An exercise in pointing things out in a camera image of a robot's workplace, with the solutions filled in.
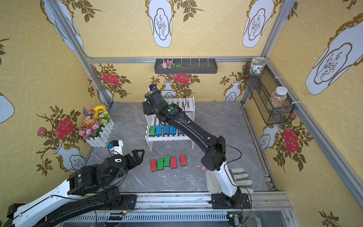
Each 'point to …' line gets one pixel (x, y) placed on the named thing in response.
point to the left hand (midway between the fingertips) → (135, 153)
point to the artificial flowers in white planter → (97, 126)
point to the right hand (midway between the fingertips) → (155, 99)
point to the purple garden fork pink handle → (203, 168)
